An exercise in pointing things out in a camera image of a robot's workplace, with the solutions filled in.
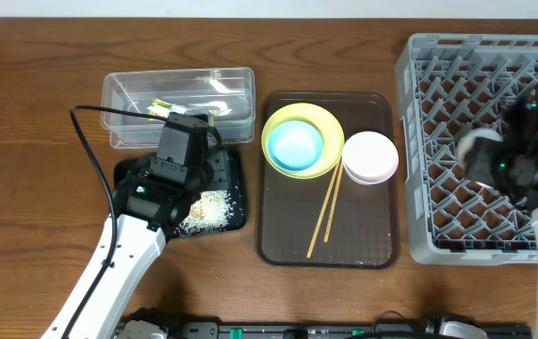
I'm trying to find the rice and shell leftovers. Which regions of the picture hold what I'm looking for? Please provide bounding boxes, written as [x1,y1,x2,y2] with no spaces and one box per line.
[175,190,241,237]

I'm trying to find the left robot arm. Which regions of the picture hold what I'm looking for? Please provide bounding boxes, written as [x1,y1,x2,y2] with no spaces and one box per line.
[44,113,221,338]

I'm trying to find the light blue bowl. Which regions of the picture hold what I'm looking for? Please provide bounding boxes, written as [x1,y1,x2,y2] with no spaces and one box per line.
[268,121,323,172]

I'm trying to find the black plastic tray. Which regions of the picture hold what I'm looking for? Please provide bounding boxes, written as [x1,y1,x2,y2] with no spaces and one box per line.
[105,147,247,239]

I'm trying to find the white cup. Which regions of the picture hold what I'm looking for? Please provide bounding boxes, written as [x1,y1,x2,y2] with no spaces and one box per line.
[456,128,503,188]

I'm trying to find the green snack wrapper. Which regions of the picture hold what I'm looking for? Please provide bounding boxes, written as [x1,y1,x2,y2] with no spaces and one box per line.
[147,99,188,118]

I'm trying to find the clear plastic waste bin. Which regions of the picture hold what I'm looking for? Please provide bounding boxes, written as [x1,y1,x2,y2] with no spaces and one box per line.
[101,67,255,144]

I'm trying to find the brown serving tray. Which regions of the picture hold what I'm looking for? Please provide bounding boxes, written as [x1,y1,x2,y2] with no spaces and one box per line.
[256,91,399,269]

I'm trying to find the yellow plate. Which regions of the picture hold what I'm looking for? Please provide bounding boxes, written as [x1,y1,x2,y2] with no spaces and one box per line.
[261,103,345,179]

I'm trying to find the pink bowl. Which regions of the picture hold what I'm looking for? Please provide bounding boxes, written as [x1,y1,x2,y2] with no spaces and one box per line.
[342,131,399,186]

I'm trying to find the wooden chopstick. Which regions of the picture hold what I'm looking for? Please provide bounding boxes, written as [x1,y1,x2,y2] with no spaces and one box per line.
[306,160,341,259]
[323,161,344,243]

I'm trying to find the grey dishwasher rack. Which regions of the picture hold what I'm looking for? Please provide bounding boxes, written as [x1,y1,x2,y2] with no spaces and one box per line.
[395,33,538,266]

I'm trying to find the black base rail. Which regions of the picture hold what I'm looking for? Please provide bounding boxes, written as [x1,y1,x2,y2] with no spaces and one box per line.
[112,308,533,339]

